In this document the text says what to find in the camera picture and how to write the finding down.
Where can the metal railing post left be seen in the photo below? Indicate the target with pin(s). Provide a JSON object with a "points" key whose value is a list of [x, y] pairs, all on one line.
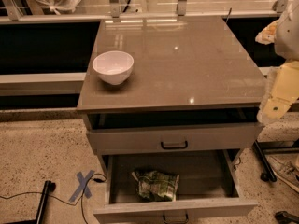
{"points": [[12, 9]]}

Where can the black top drawer handle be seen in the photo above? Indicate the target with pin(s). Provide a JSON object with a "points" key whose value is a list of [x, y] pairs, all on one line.
{"points": [[174, 145]]}

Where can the open middle drawer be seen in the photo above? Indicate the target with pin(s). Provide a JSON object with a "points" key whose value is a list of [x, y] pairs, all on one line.
{"points": [[207, 188]]}

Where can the black stand leg left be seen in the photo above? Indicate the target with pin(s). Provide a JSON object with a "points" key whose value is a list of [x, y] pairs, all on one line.
{"points": [[48, 188]]}

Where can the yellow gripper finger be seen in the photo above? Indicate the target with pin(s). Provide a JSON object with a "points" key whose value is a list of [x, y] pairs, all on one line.
{"points": [[281, 91], [267, 34]]}

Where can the metal railing post middle-left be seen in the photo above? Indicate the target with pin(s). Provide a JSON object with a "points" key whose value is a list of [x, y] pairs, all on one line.
{"points": [[115, 8]]}

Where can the black middle drawer handle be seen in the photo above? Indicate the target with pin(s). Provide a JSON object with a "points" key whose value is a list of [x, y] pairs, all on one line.
{"points": [[176, 219]]}

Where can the black stand leg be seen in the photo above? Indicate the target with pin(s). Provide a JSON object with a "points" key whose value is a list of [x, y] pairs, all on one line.
{"points": [[267, 175], [48, 188]]}

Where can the white bowl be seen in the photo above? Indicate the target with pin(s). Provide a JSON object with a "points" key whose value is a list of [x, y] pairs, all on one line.
{"points": [[113, 67]]}

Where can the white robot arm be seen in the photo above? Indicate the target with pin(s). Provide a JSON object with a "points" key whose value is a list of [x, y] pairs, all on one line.
{"points": [[286, 42]]}

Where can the black stand leg right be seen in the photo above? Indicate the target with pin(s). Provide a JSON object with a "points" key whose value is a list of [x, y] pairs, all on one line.
{"points": [[267, 175]]}

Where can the black drawer handle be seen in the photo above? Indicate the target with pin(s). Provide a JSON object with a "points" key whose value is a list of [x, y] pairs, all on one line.
{"points": [[176, 219], [174, 145]]}

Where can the black object bottom right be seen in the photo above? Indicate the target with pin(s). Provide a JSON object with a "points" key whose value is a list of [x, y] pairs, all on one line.
{"points": [[283, 217]]}

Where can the grey sneaker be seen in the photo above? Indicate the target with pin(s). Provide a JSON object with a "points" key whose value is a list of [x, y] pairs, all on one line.
{"points": [[286, 171]]}

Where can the green jalapeno chip bag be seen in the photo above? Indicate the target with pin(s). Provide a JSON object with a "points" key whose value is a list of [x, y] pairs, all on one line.
{"points": [[155, 186]]}

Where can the blue tape cross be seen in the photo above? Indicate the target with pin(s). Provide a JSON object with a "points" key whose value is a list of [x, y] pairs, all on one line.
{"points": [[82, 186]]}

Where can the grey drawer cabinet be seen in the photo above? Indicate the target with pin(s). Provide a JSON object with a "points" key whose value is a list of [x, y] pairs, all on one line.
{"points": [[187, 71]]}

